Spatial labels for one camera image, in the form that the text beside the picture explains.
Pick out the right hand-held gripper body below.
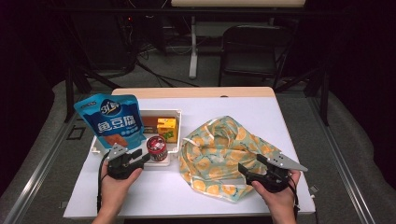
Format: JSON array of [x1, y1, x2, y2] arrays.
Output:
[[245, 150, 309, 193]]

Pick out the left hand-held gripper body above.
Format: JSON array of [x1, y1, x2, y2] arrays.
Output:
[[106, 142, 145, 181]]

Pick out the red can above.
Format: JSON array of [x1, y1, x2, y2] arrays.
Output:
[[146, 133, 169, 163]]

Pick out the orange-print cloth bag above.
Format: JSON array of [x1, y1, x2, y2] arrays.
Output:
[[178, 115, 288, 203]]

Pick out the brown drink carton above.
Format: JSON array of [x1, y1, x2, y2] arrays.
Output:
[[141, 116, 162, 135]]

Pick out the white plastic box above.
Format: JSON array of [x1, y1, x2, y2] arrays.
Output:
[[90, 108, 183, 167]]

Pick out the yellow drink carton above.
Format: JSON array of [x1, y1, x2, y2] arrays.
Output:
[[156, 117, 179, 144]]

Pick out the blue snack pouch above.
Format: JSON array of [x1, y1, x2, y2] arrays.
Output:
[[73, 93, 148, 150]]

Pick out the person's right hand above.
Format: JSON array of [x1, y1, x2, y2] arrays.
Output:
[[250, 169, 302, 220]]

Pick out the person's left hand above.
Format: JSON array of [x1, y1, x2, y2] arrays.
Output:
[[99, 161, 144, 217]]

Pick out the white table mat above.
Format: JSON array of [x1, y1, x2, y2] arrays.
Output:
[[63, 96, 317, 219]]

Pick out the black metal stand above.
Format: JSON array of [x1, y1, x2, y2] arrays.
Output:
[[64, 66, 123, 123], [275, 66, 331, 127]]

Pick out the black folding chair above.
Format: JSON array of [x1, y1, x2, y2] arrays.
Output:
[[218, 24, 295, 90]]

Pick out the dark computer tower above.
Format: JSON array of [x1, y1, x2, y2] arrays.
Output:
[[73, 13, 135, 71]]

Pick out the beige desk with white leg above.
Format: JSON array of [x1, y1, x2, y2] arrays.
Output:
[[170, 0, 308, 80]]

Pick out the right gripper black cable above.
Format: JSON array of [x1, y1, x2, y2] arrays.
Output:
[[287, 173, 301, 219]]

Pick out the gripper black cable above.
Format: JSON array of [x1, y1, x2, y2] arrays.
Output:
[[287, 173, 301, 219], [95, 151, 110, 215]]

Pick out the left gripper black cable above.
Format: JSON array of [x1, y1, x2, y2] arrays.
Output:
[[95, 151, 110, 215]]

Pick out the aluminium rail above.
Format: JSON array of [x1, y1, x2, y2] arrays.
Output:
[[307, 95, 376, 224], [2, 92, 91, 224]]

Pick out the black floor cables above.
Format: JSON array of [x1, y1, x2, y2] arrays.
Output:
[[134, 46, 200, 89]]

